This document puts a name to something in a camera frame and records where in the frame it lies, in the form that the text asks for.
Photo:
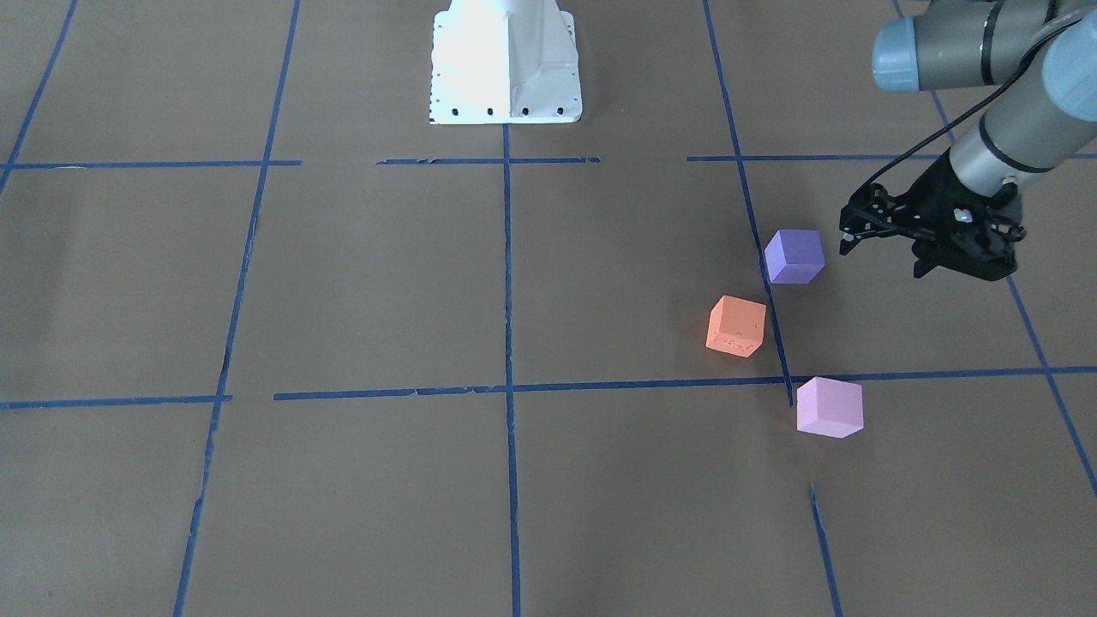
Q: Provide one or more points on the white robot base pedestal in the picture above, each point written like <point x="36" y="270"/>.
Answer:
<point x="504" y="62"/>

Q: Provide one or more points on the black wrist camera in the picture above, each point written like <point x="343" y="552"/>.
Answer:
<point x="871" y="212"/>

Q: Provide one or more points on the purple foam cube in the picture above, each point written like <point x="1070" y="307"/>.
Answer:
<point x="794" y="257"/>

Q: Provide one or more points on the pink foam cube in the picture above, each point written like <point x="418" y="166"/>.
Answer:
<point x="829" y="407"/>

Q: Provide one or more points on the orange foam cube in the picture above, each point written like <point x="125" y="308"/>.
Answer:
<point x="736" y="326"/>

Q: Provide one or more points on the blue tape grid lines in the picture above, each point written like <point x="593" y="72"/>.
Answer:
<point x="275" y="345"/>

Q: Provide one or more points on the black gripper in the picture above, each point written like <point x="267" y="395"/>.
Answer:
<point x="932" y="196"/>

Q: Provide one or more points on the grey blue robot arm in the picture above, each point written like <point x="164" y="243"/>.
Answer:
<point x="1038" y="59"/>

